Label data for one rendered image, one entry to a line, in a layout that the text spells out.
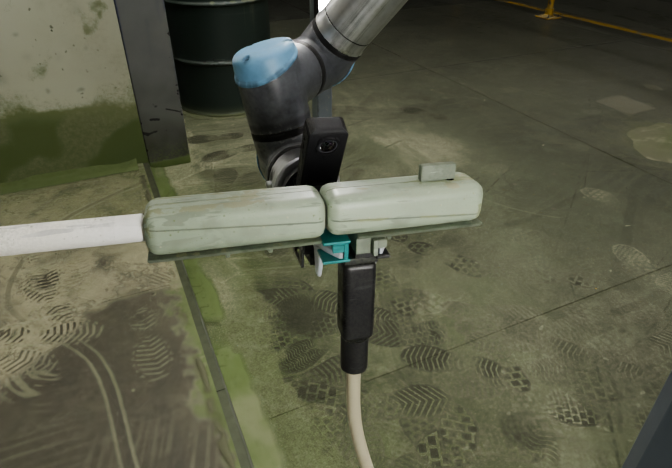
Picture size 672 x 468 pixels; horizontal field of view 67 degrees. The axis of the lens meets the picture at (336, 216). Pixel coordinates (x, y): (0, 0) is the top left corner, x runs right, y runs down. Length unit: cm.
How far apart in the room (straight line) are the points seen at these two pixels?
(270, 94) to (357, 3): 18
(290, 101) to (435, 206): 30
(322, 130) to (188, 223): 19
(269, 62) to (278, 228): 30
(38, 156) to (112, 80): 43
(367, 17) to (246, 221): 41
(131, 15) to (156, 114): 40
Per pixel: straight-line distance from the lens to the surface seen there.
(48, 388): 146
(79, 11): 223
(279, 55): 70
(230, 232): 44
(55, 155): 239
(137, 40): 226
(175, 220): 44
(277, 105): 70
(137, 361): 144
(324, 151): 57
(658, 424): 107
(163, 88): 232
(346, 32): 77
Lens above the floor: 105
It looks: 32 degrees down
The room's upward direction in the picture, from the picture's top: straight up
